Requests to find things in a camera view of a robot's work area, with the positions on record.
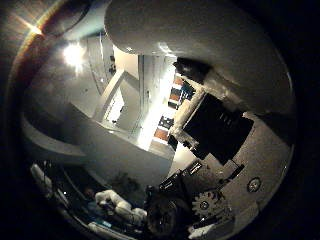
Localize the shelf with orange boxes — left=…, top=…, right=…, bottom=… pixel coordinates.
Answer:
left=153, top=74, right=196, bottom=144

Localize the dark leafy potted plant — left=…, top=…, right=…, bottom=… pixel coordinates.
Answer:
left=111, top=173, right=143, bottom=201

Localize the person in blue shirt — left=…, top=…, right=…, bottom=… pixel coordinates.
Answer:
left=83, top=187, right=101, bottom=214

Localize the bright ceiling lamp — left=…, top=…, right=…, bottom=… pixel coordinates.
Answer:
left=62, top=42, right=86, bottom=69

